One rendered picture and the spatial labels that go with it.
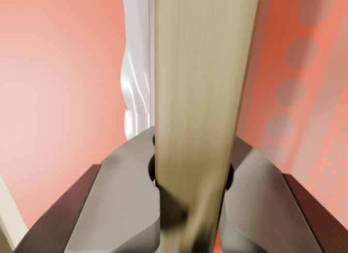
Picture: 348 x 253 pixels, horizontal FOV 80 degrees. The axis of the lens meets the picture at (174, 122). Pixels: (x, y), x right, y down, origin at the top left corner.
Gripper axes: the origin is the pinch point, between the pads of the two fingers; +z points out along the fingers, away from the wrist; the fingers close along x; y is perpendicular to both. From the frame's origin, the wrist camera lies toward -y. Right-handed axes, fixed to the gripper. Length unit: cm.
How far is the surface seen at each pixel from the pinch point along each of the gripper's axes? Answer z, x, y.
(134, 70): 4.8, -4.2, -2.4
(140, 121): 4.5, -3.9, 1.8
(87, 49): 5.0, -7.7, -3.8
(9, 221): 4.6, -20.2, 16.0
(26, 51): 5.1, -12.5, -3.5
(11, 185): 4.8, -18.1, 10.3
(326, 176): 4.6, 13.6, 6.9
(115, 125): 4.9, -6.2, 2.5
